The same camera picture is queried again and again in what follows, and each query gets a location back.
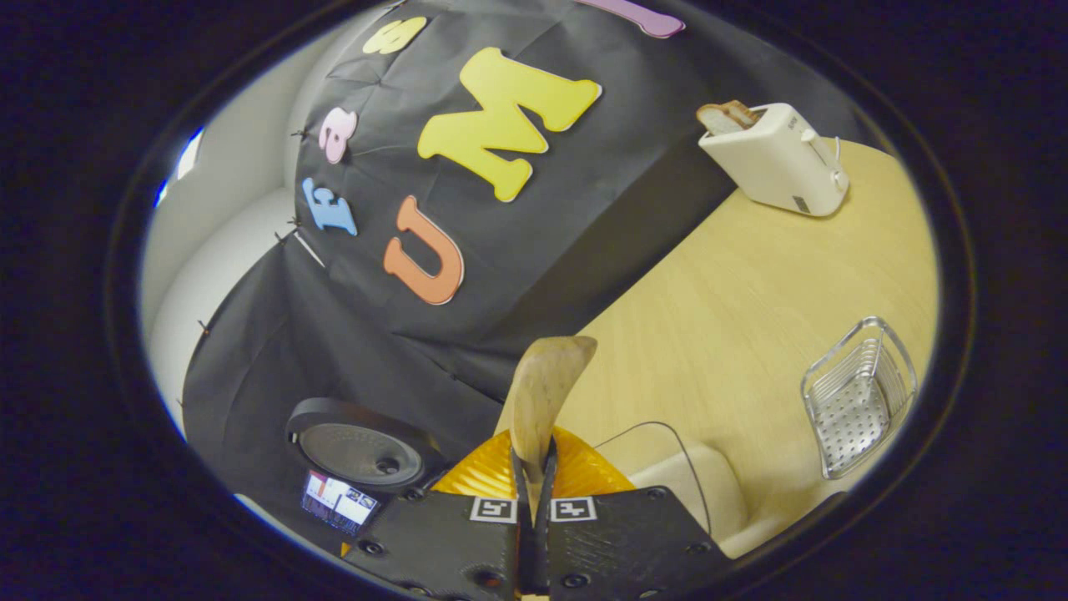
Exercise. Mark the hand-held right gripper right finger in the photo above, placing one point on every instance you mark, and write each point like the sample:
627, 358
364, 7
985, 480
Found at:
626, 542

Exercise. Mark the toasted bread slice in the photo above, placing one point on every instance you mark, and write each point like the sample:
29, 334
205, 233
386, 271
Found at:
724, 117

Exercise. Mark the wooden spoon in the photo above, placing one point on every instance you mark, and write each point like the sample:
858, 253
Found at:
546, 376

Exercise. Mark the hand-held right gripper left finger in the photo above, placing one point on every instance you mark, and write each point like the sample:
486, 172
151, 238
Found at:
450, 542

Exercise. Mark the white toaster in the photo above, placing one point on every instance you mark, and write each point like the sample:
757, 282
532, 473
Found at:
776, 163

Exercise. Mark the computer monitor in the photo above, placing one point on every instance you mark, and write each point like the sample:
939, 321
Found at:
338, 501

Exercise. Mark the black and silver rice cooker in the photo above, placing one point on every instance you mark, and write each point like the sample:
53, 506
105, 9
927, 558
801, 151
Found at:
359, 446

